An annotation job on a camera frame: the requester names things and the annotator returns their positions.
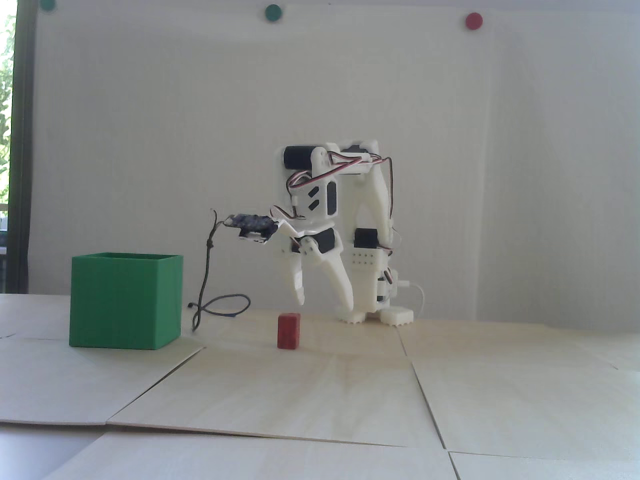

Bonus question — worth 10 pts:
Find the light plywood panel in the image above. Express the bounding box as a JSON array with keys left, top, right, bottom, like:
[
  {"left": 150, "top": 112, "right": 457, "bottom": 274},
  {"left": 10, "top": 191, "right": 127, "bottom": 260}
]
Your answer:
[
  {"left": 397, "top": 320, "right": 640, "bottom": 461},
  {"left": 106, "top": 310, "right": 447, "bottom": 449},
  {"left": 0, "top": 294, "right": 207, "bottom": 427}
]

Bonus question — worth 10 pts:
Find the red block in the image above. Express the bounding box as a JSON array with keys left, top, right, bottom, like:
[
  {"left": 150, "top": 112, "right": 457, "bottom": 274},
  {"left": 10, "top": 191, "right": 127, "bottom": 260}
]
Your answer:
[{"left": 277, "top": 313, "right": 301, "bottom": 350}]

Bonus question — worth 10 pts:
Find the small wrist camera board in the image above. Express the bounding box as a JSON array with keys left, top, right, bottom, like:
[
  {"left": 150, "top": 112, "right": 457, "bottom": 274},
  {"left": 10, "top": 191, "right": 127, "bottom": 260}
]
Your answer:
[{"left": 224, "top": 212, "right": 279, "bottom": 245}]

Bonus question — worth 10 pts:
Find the white usb cable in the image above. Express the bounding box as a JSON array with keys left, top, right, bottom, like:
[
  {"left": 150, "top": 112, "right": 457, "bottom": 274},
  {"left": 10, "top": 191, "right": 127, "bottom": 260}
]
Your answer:
[{"left": 406, "top": 282, "right": 427, "bottom": 319}]

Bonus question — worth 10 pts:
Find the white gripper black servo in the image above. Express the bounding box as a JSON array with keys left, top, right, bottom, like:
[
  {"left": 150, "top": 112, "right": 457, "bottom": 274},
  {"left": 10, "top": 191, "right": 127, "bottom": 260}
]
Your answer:
[{"left": 275, "top": 227, "right": 355, "bottom": 312}]

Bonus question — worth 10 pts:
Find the thin black cable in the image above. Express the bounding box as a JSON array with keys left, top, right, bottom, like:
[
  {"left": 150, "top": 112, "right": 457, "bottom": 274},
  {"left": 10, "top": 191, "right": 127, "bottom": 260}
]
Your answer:
[{"left": 188, "top": 209, "right": 251, "bottom": 332}]

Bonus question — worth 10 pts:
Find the green open box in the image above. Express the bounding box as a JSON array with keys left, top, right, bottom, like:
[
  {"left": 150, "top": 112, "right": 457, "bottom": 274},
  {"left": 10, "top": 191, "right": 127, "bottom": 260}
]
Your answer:
[{"left": 69, "top": 252, "right": 184, "bottom": 351}]

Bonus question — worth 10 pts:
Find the dark window frame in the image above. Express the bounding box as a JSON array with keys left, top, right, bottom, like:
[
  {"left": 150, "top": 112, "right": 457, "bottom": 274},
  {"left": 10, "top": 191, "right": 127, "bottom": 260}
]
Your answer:
[{"left": 10, "top": 0, "right": 40, "bottom": 295}]

